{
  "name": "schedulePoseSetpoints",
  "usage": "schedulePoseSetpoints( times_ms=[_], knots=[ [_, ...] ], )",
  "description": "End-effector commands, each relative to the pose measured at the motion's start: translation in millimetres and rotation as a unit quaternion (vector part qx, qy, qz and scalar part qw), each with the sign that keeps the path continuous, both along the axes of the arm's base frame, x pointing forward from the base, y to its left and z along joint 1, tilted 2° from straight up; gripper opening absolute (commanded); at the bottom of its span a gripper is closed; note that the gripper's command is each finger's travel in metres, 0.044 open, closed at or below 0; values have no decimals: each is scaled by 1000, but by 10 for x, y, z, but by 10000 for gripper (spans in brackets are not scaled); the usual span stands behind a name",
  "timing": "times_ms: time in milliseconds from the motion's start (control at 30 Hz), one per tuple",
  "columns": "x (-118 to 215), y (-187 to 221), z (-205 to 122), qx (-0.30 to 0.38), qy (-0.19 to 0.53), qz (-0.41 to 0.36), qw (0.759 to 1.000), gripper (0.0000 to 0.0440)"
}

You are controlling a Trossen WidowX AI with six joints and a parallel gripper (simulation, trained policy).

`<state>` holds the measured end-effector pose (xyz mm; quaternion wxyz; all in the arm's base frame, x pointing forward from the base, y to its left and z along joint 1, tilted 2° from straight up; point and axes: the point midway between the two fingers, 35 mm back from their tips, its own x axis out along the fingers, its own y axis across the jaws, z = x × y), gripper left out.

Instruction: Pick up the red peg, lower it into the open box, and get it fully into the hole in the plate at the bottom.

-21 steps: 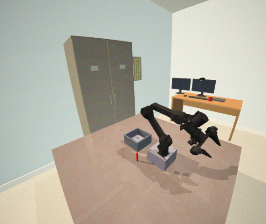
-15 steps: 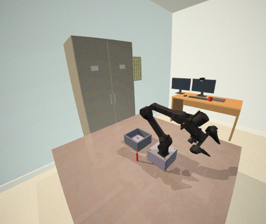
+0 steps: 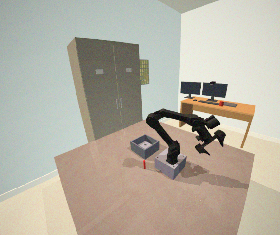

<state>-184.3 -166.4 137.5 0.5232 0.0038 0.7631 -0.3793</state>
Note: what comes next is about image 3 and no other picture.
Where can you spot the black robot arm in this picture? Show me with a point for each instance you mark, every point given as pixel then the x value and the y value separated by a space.
pixel 197 123

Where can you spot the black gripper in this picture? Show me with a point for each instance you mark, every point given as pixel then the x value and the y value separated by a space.
pixel 208 138

